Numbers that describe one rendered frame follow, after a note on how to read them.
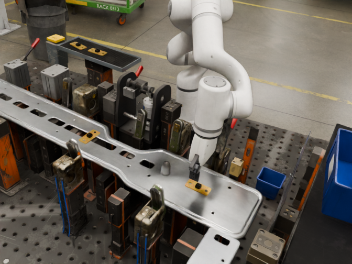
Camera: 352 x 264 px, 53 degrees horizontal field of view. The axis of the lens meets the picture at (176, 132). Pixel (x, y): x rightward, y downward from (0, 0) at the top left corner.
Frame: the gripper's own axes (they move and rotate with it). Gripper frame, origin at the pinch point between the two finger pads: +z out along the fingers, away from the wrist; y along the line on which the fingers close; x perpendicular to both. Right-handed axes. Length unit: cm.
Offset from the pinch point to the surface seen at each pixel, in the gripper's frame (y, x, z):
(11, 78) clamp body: -12, -104, 9
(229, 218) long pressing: 6.1, 14.2, 8.1
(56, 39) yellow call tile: -32, -93, -7
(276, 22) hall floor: -487, -98, 111
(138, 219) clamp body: 24.7, -6.7, 3.9
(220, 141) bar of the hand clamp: -14.4, -0.1, -1.9
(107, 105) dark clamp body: -16, -50, 4
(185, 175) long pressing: -2.6, -6.1, 8.2
